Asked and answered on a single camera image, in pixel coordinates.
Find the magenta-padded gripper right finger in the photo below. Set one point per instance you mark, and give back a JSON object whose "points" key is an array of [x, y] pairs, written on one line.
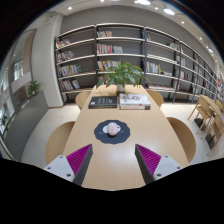
{"points": [[150, 160]]}

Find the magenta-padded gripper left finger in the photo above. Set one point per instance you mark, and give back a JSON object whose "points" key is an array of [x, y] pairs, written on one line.
{"points": [[78, 160]]}

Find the pale pink computer mouse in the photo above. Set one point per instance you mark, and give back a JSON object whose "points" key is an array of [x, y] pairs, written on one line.
{"points": [[113, 129]]}

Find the dark cloud-shaped mouse pad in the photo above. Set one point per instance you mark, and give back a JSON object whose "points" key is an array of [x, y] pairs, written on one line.
{"points": [[100, 133]]}

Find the round-backed wooden chair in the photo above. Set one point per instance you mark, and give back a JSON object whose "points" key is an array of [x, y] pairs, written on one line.
{"points": [[58, 141], [156, 97], [183, 138], [81, 99]]}

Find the white book with red lettering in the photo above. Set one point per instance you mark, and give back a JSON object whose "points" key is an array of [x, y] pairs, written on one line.
{"points": [[133, 107]]}

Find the black hardcover book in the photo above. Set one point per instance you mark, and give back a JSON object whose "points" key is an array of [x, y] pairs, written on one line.
{"points": [[102, 102]]}

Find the white book with illustrated cover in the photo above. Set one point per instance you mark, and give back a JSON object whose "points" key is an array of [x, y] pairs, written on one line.
{"points": [[135, 98]]}

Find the group of wooden slatted chairs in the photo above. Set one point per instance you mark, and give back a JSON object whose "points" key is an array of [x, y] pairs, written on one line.
{"points": [[206, 110]]}

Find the small green plant by window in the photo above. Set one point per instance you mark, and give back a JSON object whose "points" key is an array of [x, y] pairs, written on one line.
{"points": [[3, 120]]}

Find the green floor plant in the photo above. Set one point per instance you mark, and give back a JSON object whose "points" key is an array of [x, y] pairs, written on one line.
{"points": [[34, 87]]}

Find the green potted plant white pot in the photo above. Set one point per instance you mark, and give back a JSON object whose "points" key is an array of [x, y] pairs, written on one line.
{"points": [[121, 75]]}

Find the grey bookshelf unit with books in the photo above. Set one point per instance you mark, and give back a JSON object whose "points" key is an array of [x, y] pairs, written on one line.
{"points": [[120, 39]]}

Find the group of ceiling lights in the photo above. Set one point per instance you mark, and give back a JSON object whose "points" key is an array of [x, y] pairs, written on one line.
{"points": [[168, 11]]}

